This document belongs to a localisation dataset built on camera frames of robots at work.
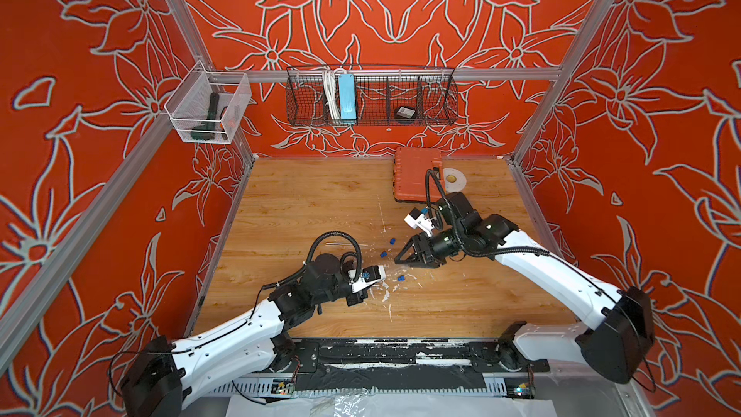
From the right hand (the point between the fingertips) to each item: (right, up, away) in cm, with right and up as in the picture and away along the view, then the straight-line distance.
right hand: (398, 263), depth 67 cm
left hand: (-4, -4, +7) cm, 9 cm away
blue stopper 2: (+1, -1, +31) cm, 31 cm away
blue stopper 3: (-2, -4, +25) cm, 26 cm away
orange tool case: (+10, +27, +45) cm, 53 cm away
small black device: (+6, +43, +28) cm, 52 cm away
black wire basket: (-3, +50, +31) cm, 59 cm away
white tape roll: (+27, +21, +44) cm, 56 cm away
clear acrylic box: (-58, +44, +22) cm, 76 cm away
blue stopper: (+3, -10, +20) cm, 23 cm away
